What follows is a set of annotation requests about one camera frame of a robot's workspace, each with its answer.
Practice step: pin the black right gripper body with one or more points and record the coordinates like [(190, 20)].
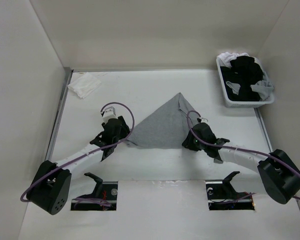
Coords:
[(193, 144)]

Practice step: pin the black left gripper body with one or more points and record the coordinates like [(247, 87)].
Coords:
[(123, 132)]

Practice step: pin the grey tank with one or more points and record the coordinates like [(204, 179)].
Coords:
[(165, 128), (263, 87)]

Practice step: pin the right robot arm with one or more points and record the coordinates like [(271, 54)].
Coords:
[(278, 176)]

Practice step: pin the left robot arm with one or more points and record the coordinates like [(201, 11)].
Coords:
[(50, 187)]

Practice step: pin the folded white tank top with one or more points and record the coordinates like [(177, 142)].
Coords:
[(84, 85)]

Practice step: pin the black tank tops pile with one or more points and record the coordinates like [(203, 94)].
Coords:
[(245, 67)]

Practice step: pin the white plastic laundry basket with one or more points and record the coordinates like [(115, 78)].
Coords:
[(239, 104)]

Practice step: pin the white garment in basket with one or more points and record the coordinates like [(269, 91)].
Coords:
[(227, 57)]

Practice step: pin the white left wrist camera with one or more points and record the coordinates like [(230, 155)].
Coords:
[(108, 113)]

